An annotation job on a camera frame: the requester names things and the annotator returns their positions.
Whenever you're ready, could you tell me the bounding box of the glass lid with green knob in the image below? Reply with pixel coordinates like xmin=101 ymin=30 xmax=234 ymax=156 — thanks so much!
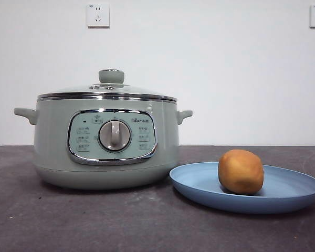
xmin=36 ymin=68 xmax=177 ymax=103

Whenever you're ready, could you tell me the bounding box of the brown potato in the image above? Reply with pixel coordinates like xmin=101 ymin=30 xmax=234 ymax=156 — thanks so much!
xmin=217 ymin=149 xmax=265 ymax=195

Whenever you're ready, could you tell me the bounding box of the blue round plate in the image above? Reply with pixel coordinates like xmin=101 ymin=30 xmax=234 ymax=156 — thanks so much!
xmin=169 ymin=161 xmax=315 ymax=214

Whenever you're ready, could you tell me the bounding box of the pale green electric steamer pot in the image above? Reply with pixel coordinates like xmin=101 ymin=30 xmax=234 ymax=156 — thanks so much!
xmin=14 ymin=97 xmax=194 ymax=191

